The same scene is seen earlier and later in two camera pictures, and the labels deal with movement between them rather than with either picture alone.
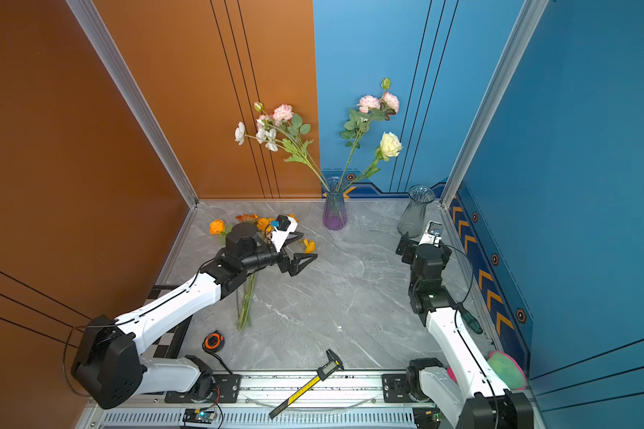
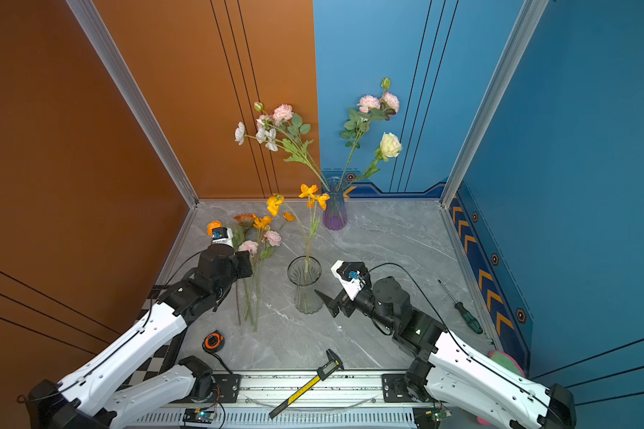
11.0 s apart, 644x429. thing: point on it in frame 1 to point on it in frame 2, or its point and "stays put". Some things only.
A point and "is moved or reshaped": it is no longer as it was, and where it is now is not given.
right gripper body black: (410, 253) to (347, 305)
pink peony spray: (283, 116) stays put
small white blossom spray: (267, 138) stays put
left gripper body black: (283, 263) to (243, 267)
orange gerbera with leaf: (247, 217) stays put
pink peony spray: (370, 108) stays put
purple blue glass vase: (334, 212) stays put
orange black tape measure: (213, 341) stays put
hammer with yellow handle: (322, 374) stays put
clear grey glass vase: (410, 218) to (304, 273)
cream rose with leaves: (390, 147) stays put
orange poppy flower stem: (309, 246) is moved or reshaped
